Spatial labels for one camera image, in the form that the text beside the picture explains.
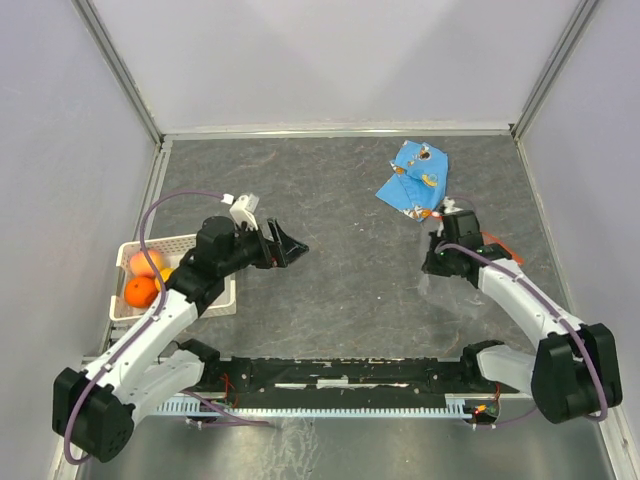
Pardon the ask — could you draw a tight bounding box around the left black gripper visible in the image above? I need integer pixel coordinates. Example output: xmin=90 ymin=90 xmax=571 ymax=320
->
xmin=219 ymin=217 xmax=309 ymax=276

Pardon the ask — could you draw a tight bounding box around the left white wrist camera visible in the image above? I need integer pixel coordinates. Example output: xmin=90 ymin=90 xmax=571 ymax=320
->
xmin=221 ymin=193 xmax=259 ymax=231

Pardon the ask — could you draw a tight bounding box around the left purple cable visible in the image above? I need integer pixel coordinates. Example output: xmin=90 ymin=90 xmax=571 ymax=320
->
xmin=63 ymin=189 xmax=226 ymax=466

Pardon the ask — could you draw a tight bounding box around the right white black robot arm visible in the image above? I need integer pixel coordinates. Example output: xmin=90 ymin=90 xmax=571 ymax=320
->
xmin=422 ymin=209 xmax=623 ymax=424

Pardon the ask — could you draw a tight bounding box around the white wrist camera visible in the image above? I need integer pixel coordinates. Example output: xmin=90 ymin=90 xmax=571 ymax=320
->
xmin=221 ymin=193 xmax=259 ymax=231
xmin=435 ymin=196 xmax=460 ymax=237

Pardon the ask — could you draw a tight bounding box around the white perforated plastic basket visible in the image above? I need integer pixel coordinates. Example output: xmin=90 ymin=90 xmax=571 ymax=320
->
xmin=109 ymin=234 xmax=236 ymax=326

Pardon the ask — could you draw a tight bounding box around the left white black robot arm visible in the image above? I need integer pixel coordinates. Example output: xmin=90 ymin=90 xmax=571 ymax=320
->
xmin=52 ymin=216 xmax=309 ymax=465

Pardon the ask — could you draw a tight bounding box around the peach toy fruit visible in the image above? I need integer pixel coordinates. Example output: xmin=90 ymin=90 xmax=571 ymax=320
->
xmin=129 ymin=249 xmax=166 ymax=278

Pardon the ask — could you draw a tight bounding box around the yellow lemon toy fruit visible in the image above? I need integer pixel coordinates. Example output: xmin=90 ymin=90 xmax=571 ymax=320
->
xmin=154 ymin=267 xmax=174 ymax=292

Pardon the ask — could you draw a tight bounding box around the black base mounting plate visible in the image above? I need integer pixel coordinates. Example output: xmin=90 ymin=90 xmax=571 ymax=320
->
xmin=190 ymin=357 xmax=514 ymax=409

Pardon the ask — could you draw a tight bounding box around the blue patterned cloth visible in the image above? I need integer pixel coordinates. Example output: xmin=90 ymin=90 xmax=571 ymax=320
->
xmin=376 ymin=140 xmax=449 ymax=222

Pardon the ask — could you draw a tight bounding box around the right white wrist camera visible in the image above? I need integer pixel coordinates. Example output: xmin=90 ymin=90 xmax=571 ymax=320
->
xmin=435 ymin=196 xmax=460 ymax=237

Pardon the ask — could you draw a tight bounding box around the orange toy fruit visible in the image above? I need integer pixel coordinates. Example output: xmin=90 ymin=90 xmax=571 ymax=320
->
xmin=124 ymin=276 xmax=158 ymax=309

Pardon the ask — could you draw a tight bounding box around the light blue cable duct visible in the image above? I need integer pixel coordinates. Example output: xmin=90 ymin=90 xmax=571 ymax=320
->
xmin=153 ymin=395 xmax=471 ymax=419

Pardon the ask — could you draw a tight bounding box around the clear zip bag orange zipper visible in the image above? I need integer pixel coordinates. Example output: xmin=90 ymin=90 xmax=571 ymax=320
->
xmin=417 ymin=230 xmax=525 ymax=321

